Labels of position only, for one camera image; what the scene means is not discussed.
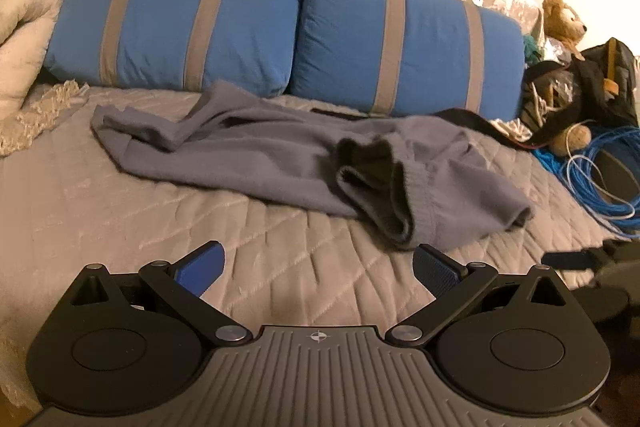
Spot grey quilted bed cover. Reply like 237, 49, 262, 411
0, 82, 640, 427

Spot blue cable coil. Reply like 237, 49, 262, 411
532, 127, 640, 240

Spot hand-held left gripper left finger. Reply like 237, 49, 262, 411
70, 241, 253, 348

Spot sneaker with white laces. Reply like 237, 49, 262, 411
522, 74, 576, 128

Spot yellow wooden stick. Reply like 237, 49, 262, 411
602, 41, 621, 95

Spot cream blankets pile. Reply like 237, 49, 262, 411
0, 0, 66, 128

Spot teal yarn bundle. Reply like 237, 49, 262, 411
522, 34, 545, 62

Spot black bag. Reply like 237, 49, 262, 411
522, 38, 640, 148

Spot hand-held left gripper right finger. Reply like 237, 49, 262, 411
386, 244, 572, 349

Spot grey-blue sweatpants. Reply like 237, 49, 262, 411
90, 79, 533, 252

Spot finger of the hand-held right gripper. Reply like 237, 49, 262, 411
541, 250, 603, 272

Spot tan teddy bear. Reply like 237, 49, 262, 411
541, 0, 594, 158

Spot blue grey-striped pillow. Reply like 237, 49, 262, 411
42, 0, 302, 98
289, 0, 526, 120

